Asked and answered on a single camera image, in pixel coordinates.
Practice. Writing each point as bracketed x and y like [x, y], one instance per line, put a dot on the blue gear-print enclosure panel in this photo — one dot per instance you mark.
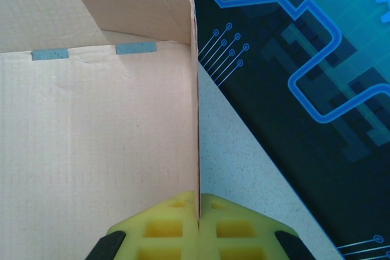
[274, 89]

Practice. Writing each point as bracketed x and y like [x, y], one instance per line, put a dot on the brown cardboard box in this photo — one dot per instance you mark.
[91, 120]

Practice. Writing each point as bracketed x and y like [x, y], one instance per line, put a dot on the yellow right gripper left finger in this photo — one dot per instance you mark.
[161, 229]

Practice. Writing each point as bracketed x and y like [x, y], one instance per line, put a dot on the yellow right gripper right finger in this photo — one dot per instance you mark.
[237, 229]

